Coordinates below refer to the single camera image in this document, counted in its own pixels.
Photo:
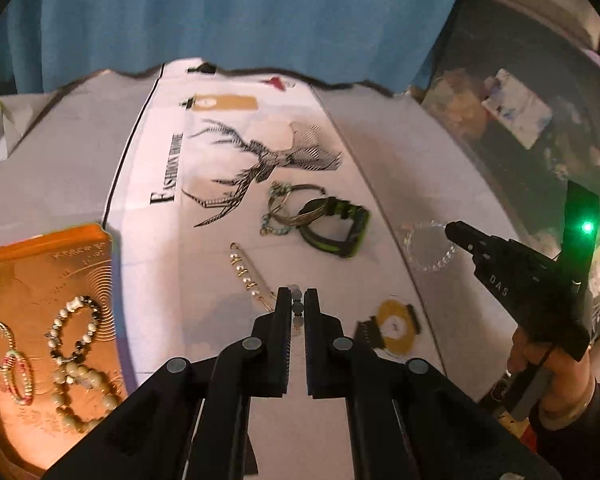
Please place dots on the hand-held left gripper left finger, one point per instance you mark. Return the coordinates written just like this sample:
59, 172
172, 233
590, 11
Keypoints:
280, 325

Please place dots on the person's right hand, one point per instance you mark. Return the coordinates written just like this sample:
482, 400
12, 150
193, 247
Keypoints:
567, 385

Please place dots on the dark printed wall panel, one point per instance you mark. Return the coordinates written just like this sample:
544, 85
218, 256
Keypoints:
480, 170

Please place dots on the white deer print cloth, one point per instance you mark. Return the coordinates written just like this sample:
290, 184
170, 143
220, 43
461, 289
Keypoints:
205, 270

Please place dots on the bronze metal bangle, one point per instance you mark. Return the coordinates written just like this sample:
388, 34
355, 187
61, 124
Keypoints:
300, 219

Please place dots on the white blue printed card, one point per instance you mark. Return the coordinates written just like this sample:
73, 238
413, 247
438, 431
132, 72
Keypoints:
517, 110

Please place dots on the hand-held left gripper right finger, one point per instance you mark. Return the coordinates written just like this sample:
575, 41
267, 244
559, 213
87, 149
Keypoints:
316, 325

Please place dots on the person's right forearm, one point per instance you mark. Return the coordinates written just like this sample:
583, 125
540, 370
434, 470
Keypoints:
580, 450

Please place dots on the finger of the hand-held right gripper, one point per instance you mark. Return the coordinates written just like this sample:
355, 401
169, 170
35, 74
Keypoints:
462, 235

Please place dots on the grey tablecloth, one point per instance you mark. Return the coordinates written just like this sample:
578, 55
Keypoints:
55, 160

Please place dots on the blue curtain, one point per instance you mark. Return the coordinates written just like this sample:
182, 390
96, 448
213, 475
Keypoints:
230, 10

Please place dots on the copper metal tray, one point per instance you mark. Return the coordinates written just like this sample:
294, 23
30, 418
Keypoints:
30, 280

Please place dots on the green black watch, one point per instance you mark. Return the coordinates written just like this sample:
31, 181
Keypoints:
355, 230

